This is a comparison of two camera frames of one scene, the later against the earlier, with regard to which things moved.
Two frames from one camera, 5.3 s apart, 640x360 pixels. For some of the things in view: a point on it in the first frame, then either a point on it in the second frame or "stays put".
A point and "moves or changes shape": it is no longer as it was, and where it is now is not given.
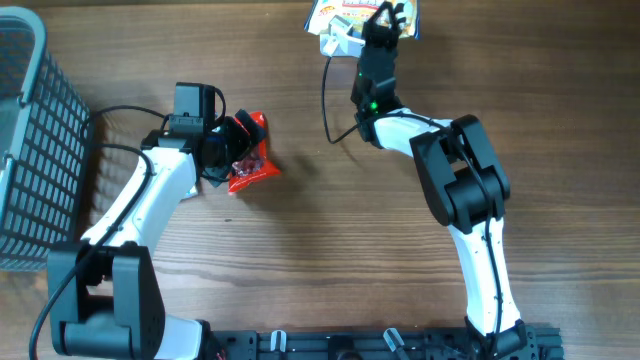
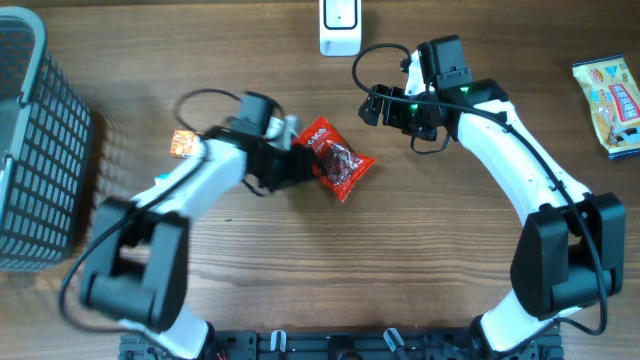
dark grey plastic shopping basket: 46,140 stays put
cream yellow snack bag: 356,13 -> 612,89
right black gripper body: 381,38 -> 413,118
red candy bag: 252,166 moves or changes shape
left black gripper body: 230,142 -> 283,167
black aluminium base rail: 400,344 stays put
